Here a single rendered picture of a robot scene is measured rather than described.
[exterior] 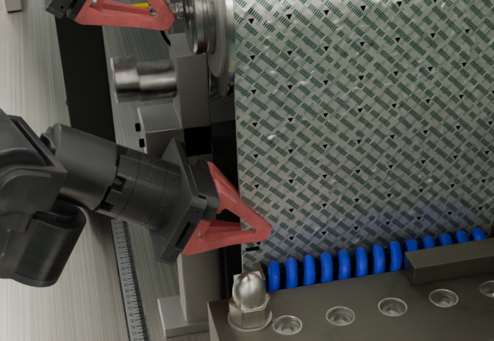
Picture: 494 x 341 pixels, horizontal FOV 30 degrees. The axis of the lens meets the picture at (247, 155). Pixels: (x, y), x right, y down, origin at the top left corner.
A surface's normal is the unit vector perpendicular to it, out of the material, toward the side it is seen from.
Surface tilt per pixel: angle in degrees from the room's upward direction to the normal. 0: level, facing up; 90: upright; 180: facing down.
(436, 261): 0
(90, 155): 49
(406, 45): 90
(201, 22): 87
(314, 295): 0
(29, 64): 0
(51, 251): 94
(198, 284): 90
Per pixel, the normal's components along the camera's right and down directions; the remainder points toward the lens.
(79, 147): 0.51, -0.49
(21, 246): 0.58, 0.54
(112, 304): -0.04, -0.86
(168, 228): -0.86, -0.32
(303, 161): 0.22, 0.49
